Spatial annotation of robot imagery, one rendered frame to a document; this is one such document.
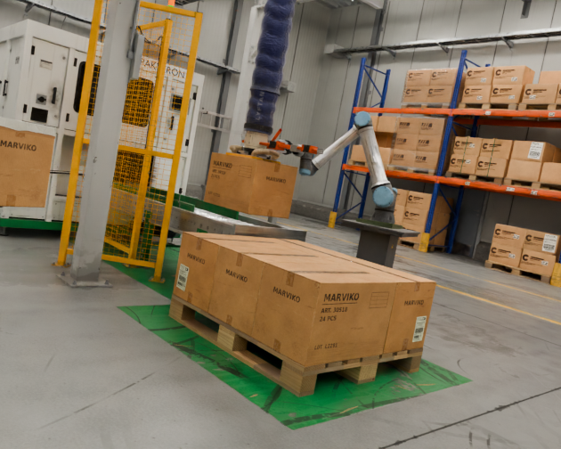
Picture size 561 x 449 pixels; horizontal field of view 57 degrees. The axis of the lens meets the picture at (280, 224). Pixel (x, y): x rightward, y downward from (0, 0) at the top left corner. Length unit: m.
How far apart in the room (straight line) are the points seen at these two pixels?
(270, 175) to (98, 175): 1.20
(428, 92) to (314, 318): 9.82
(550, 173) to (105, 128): 8.21
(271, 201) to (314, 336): 1.62
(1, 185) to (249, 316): 1.33
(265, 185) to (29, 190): 1.69
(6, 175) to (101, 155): 1.23
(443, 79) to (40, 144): 9.90
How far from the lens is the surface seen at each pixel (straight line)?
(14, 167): 2.70
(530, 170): 10.53
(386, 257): 3.99
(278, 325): 2.57
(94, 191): 3.81
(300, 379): 2.49
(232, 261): 2.84
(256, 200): 3.74
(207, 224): 3.85
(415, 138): 11.80
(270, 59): 4.05
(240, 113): 7.02
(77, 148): 4.29
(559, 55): 12.36
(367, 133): 3.97
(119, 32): 3.88
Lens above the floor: 0.97
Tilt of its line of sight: 5 degrees down
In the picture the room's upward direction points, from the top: 10 degrees clockwise
